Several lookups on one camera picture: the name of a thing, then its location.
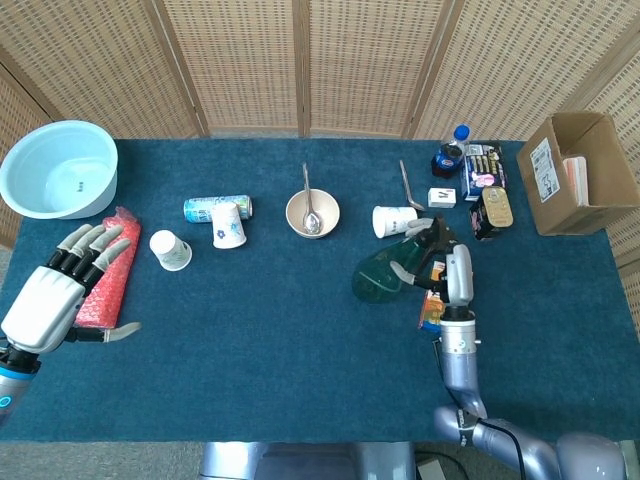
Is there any beige bowl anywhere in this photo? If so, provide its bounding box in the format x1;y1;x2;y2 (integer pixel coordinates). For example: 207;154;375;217
285;189;342;240

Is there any red bubble wrap package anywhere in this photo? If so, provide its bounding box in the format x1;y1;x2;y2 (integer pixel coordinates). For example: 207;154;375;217
70;206;142;330

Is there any cola bottle blue cap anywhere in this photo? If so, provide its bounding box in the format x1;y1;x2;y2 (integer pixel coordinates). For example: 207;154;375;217
431;124;472;179

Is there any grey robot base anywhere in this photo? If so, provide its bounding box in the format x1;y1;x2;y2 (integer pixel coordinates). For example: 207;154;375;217
198;441;419;480

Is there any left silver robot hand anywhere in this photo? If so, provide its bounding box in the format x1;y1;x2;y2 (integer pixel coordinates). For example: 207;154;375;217
0;223;143;356

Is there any green spray bottle black trigger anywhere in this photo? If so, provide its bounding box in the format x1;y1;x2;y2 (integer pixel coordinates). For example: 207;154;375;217
351;215;457;303

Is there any small white box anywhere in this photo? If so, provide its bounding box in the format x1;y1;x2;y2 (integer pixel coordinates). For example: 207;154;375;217
427;187;458;210

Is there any light blue plastic basin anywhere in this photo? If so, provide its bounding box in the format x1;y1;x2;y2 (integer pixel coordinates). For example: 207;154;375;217
0;119;119;220

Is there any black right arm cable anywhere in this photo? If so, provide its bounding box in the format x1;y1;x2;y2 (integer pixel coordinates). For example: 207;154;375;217
469;418;527;480

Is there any pink white packet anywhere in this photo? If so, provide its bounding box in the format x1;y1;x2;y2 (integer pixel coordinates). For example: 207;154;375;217
562;156;592;207

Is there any paper cup purple flower print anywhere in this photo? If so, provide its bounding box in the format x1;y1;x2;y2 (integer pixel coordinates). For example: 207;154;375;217
210;201;248;250

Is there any black gold tin can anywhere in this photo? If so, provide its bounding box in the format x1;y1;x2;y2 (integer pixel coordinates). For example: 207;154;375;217
468;186;515;243

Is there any blue carpet table cover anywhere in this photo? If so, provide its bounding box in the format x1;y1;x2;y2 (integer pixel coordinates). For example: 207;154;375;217
0;138;640;444

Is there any paper cup green leaf print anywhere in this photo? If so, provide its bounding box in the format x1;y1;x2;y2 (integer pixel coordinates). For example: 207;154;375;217
148;229;193;273

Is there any white paper cup small print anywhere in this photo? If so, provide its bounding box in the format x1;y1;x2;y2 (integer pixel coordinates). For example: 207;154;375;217
371;205;419;240

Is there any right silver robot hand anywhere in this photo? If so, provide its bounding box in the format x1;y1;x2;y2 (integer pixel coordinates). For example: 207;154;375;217
389;215;474;307

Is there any blue green drink can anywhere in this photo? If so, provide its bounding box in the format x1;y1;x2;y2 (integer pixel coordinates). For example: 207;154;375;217
183;194;254;224

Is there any orange yellow snack box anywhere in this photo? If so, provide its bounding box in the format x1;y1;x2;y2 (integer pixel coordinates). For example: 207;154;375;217
417;259;449;335

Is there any brown cardboard box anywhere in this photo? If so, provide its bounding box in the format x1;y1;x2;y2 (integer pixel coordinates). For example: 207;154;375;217
516;111;640;237

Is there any blue white carton box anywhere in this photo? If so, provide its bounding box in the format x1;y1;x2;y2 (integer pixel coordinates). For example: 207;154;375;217
459;143;506;203

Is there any woven bamboo folding screen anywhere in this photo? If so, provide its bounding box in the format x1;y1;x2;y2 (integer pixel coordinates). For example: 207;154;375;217
0;0;640;301

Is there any metal spoon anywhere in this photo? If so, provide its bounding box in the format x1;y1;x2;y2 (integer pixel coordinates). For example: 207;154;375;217
301;162;322;235
398;159;427;213

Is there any black floor cable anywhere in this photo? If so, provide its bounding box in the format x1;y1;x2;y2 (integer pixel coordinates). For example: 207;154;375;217
414;451;464;480

